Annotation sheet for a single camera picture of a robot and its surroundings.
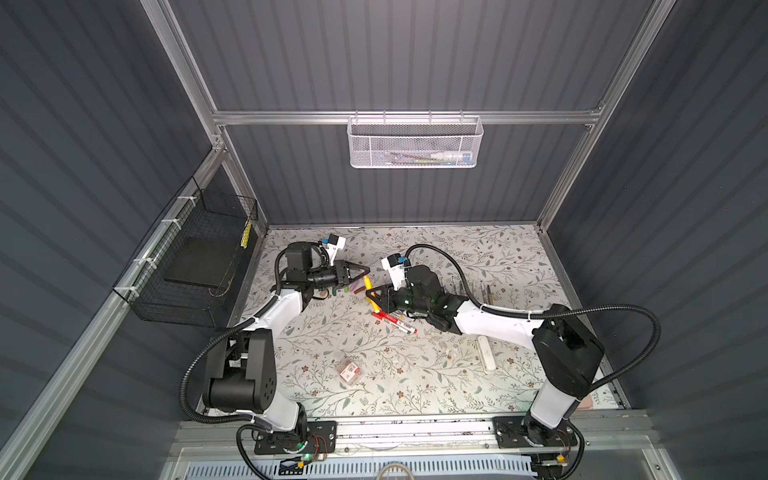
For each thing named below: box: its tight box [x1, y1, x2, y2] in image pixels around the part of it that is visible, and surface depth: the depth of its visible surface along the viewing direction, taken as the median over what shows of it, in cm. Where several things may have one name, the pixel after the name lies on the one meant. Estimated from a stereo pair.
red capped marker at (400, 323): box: [384, 314, 418, 334], surface depth 95 cm
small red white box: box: [336, 359, 363, 386], surface depth 84 cm
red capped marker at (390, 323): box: [371, 311, 412, 335], surface depth 95 cm
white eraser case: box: [478, 336, 496, 371], surface depth 85 cm
